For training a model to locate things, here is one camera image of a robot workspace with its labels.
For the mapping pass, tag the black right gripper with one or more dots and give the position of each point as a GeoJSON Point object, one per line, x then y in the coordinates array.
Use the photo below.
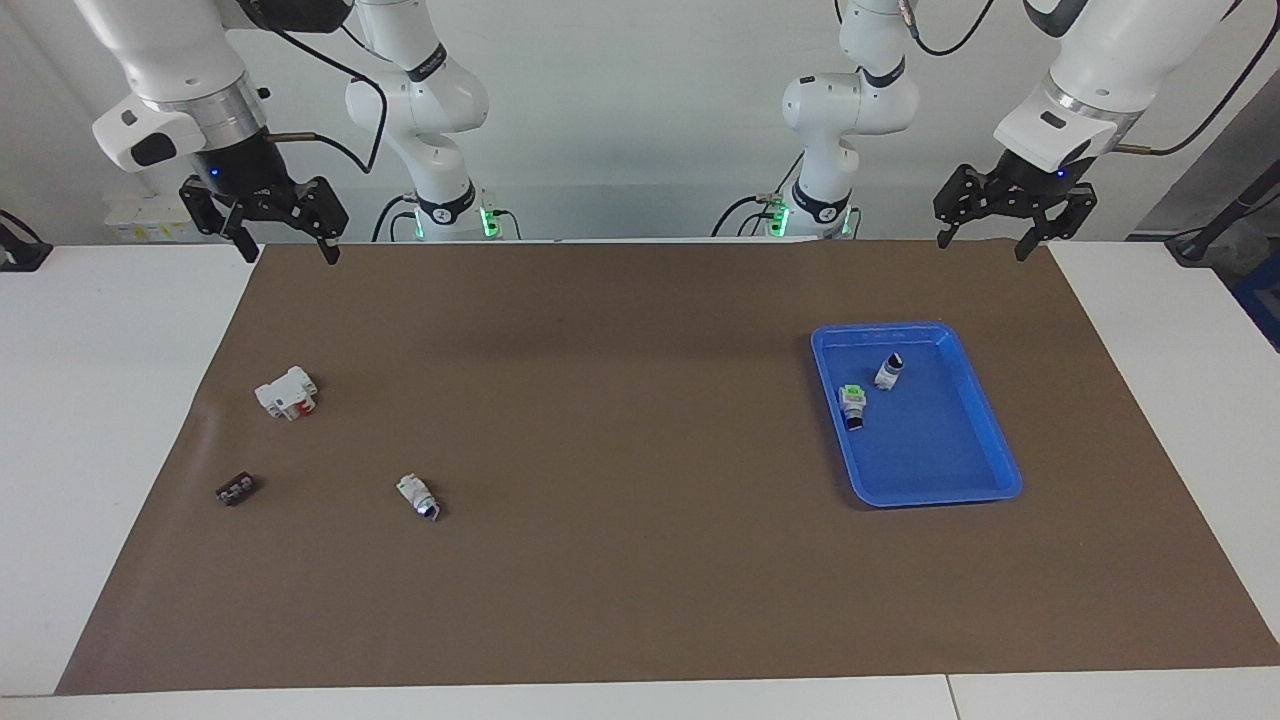
{"type": "Point", "coordinates": [245, 170]}

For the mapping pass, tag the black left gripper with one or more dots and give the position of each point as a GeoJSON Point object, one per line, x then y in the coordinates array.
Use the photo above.
{"type": "Point", "coordinates": [1035, 180]}

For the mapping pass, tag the white switch with orange base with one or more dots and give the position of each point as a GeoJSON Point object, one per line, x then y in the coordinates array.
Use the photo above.
{"type": "Point", "coordinates": [888, 373]}

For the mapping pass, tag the white background box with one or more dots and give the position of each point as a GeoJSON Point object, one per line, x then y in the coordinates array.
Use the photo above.
{"type": "Point", "coordinates": [130, 228]}

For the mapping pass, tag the white circuit breaker red lever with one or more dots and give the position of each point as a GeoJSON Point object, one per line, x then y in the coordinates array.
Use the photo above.
{"type": "Point", "coordinates": [283, 393]}

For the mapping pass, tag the black stand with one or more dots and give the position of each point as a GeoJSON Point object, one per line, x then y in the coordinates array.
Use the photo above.
{"type": "Point", "coordinates": [1195, 246]}

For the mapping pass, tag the black table clamp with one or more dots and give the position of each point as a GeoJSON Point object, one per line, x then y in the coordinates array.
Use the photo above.
{"type": "Point", "coordinates": [22, 255]}

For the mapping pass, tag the blue plastic tray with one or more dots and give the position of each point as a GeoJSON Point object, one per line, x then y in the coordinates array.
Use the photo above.
{"type": "Point", "coordinates": [930, 460]}

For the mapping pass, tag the small black terminal block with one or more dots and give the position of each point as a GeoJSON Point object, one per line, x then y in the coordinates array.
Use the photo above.
{"type": "Point", "coordinates": [237, 490]}

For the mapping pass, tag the brown table mat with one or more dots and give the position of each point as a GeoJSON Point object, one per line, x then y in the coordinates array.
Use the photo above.
{"type": "Point", "coordinates": [640, 560]}

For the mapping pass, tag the white switch with green base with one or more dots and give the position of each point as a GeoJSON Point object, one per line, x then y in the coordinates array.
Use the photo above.
{"type": "Point", "coordinates": [852, 403]}

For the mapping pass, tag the blue frame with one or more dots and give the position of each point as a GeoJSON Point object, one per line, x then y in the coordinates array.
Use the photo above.
{"type": "Point", "coordinates": [1265, 300]}

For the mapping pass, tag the white push-button switch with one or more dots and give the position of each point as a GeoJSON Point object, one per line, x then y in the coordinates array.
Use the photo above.
{"type": "Point", "coordinates": [414, 491]}

